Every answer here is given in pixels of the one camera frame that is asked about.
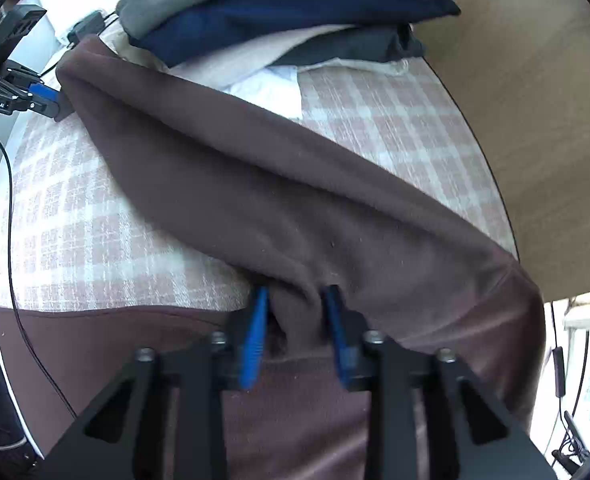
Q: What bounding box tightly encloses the black ring light cable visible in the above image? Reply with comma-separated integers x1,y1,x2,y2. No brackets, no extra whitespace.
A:
550,300,590,461

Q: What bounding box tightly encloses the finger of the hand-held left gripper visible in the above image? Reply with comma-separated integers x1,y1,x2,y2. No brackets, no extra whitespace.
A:
27,82,74,122

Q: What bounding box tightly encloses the pile of folded clothes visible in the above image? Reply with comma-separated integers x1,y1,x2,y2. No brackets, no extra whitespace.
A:
130,0,462,68

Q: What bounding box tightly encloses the brown sweater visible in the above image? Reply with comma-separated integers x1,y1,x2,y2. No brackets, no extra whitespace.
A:
0,34,546,480

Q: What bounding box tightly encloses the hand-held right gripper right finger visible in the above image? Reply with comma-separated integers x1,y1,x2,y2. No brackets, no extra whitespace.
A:
321,284,558,480

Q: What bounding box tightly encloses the black charger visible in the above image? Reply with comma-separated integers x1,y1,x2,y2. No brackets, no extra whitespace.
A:
67,10,106,45

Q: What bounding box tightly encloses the black inline cable remote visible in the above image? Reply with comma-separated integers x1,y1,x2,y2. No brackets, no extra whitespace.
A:
551,346,566,397

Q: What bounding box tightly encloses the beige cloth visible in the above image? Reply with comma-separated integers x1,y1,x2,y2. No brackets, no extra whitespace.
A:
110,22,356,96

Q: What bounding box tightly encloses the pink plaid blanket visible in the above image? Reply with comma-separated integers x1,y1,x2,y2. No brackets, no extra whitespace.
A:
0,57,520,313

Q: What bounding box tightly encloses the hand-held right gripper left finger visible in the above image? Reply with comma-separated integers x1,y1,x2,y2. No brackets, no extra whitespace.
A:
37,285,272,480

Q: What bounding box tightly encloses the white cloth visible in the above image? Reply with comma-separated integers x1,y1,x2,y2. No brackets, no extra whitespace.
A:
229,57,410,122

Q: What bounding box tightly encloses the large wooden board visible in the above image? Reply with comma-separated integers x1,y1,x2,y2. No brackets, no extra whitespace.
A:
420,0,590,301

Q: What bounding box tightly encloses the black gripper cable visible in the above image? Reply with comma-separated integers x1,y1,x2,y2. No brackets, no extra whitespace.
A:
0,127,78,418

